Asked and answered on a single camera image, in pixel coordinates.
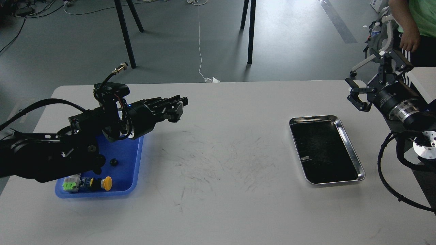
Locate black stand leg right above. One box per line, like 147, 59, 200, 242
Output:
240, 0, 256, 65

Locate silver metal tray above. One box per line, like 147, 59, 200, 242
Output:
289, 115, 365, 186

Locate plastic water bottle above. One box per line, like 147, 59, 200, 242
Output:
370, 22, 382, 37

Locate person's hand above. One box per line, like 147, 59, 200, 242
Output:
399, 31, 421, 52

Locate image-right gripper finger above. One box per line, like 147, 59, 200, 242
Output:
345, 78, 375, 112
375, 49, 414, 82

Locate small black gear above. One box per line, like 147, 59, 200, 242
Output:
109, 158, 119, 166

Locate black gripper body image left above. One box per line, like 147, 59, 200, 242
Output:
128, 99, 169, 140

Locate white office chair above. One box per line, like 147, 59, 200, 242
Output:
350, 6, 399, 78

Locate black stand leg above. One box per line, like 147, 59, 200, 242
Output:
240, 0, 256, 65
114, 0, 144, 69

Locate blue plastic tray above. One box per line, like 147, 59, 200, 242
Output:
54, 134, 144, 198

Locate white cable on floor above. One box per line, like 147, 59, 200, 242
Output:
187, 0, 220, 83

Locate black floor cables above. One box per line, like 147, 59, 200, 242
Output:
0, 0, 68, 53

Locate black cable image right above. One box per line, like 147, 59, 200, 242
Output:
377, 130, 435, 213

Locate green terminal switch block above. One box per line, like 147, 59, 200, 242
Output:
62, 174, 81, 193

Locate image-left gripper finger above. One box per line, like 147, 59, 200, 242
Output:
160, 104, 184, 123
150, 96, 188, 108

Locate black stand leg left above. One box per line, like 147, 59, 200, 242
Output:
114, 0, 144, 69

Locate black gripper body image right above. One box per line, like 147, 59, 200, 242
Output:
370, 73, 421, 121

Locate yellow mushroom push button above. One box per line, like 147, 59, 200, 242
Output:
89, 176, 112, 191

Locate person in green shirt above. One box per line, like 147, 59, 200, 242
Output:
388, 0, 436, 67

